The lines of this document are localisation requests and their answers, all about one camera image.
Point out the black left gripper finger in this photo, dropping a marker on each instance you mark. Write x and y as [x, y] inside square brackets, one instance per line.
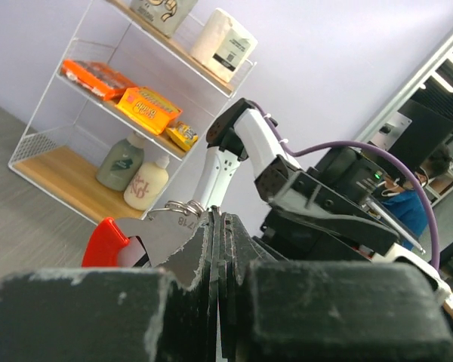
[166, 313]

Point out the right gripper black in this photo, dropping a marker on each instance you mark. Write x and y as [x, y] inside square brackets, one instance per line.
[280, 310]

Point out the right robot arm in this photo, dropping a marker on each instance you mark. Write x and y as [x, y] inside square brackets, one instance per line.
[244, 132]

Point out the cream lotion bottle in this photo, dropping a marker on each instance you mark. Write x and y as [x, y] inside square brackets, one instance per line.
[147, 183]

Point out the grey green lotion bottle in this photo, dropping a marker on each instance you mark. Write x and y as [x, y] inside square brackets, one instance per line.
[122, 162]

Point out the person in blue jacket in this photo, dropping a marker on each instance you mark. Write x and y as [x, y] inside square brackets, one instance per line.
[403, 201]

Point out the yellow snack bag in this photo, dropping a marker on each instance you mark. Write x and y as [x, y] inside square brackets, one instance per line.
[182, 135]

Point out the orange yellow snack box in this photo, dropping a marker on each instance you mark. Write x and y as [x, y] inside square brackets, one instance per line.
[148, 108]

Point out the orange snack box top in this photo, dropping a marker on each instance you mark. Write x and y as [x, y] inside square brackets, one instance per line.
[97, 77]

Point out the grey printed pouch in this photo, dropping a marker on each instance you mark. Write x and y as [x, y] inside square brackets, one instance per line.
[164, 15]

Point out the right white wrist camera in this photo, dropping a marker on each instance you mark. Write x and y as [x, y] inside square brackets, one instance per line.
[398, 253]

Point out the white wire shelf rack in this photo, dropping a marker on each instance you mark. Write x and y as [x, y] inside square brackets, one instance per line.
[72, 130]

